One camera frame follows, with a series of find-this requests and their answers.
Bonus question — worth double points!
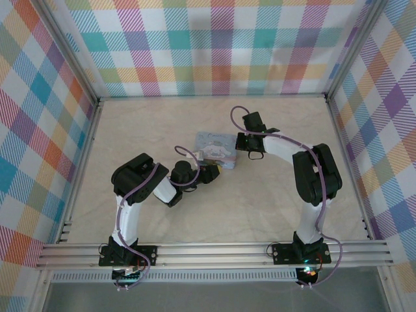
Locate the blue cartoon tin box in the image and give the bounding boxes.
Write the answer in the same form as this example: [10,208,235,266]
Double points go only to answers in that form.
[193,131,237,170]

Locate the aluminium frame bar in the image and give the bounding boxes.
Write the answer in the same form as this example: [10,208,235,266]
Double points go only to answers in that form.
[55,99,105,244]
[324,97,378,243]
[97,93,328,101]

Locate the aluminium mounting rail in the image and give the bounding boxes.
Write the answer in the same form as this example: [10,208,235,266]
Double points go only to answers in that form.
[35,240,394,269]

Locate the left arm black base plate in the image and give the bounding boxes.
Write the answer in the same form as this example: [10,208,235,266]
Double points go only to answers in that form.
[98,244,159,268]

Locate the grey slotted cable duct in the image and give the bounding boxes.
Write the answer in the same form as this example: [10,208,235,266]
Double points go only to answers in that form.
[50,271,300,283]

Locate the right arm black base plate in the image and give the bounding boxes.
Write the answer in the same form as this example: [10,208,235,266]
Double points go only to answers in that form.
[270,242,332,266]

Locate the aluminium frame post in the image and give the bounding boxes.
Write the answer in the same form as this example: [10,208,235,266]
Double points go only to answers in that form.
[324,0,391,103]
[32,0,100,103]

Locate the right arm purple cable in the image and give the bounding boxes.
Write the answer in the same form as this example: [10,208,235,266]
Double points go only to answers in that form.
[229,105,344,290]

